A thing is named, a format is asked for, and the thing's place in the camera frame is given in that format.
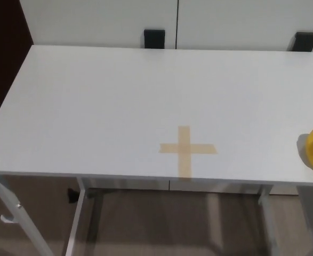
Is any black cabinet bracket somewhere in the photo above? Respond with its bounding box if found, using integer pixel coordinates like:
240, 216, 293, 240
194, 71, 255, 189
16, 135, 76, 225
143, 28, 166, 50
291, 31, 313, 53

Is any white cabinet panel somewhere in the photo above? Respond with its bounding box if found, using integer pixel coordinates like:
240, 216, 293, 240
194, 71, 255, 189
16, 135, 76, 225
19, 0, 179, 50
176, 0, 313, 53

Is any white metal desk leg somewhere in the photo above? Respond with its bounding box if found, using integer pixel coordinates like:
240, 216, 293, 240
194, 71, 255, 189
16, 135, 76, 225
257, 185, 283, 256
0, 174, 54, 256
62, 177, 89, 256

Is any white hook on desk leg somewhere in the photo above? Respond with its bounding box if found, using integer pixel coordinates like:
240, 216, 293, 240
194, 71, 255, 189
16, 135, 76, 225
0, 214, 19, 224

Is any black desk foot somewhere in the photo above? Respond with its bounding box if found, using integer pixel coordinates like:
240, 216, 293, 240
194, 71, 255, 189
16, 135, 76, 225
66, 187, 79, 206

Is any dark brown door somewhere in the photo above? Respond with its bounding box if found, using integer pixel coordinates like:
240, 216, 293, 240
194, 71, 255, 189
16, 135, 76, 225
0, 0, 35, 111

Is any short beige tape strip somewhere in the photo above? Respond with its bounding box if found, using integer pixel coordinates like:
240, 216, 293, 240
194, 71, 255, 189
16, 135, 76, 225
158, 142, 218, 155

